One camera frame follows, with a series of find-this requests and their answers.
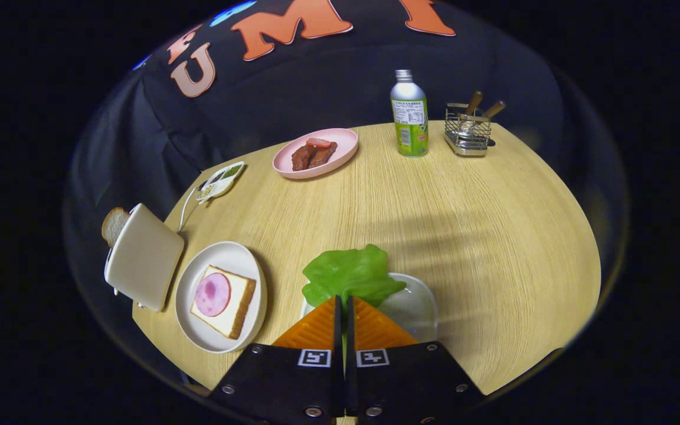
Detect square white plate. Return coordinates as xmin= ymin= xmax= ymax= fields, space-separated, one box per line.
xmin=300 ymin=272 xmax=439 ymax=343

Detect green silver bottle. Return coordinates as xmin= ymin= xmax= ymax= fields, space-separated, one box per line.
xmin=390 ymin=70 xmax=430 ymax=158

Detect pink plate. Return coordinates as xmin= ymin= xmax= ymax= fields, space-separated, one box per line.
xmin=273 ymin=128 xmax=359 ymax=180

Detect green lettuce leaf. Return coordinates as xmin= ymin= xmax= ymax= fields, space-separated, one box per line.
xmin=302 ymin=244 xmax=407 ymax=310

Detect wire utensil holder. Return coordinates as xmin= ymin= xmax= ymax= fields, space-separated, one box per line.
xmin=444 ymin=103 xmax=492 ymax=157

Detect wooden handled utensil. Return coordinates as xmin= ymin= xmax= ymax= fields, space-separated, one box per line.
xmin=461 ymin=91 xmax=483 ymax=133
xmin=470 ymin=100 xmax=506 ymax=139

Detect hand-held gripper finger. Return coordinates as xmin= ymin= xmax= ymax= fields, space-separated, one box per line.
xmin=205 ymin=295 xmax=345 ymax=425
xmin=345 ymin=295 xmax=487 ymax=425

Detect white toaster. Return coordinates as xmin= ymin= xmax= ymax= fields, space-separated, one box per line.
xmin=104 ymin=203 xmax=185 ymax=312

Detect white bread slice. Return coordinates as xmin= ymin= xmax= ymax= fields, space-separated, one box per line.
xmin=190 ymin=265 xmax=257 ymax=340

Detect black backdrop cloth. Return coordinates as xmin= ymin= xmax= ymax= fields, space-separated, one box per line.
xmin=63 ymin=0 xmax=630 ymax=284

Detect toasted bread slice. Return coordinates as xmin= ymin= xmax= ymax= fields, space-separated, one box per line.
xmin=102 ymin=207 xmax=131 ymax=247

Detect pink ham slice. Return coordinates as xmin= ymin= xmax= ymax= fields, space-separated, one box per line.
xmin=194 ymin=272 xmax=232 ymax=318

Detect white divided grain dish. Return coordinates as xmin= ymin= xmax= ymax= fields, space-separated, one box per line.
xmin=196 ymin=161 xmax=246 ymax=204

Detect brown meat pieces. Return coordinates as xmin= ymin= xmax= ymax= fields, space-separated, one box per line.
xmin=291 ymin=142 xmax=338 ymax=172

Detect round white plate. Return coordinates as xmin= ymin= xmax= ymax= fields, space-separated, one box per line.
xmin=175 ymin=241 xmax=268 ymax=354

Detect white toaster cable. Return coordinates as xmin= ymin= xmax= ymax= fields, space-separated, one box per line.
xmin=178 ymin=188 xmax=199 ymax=232

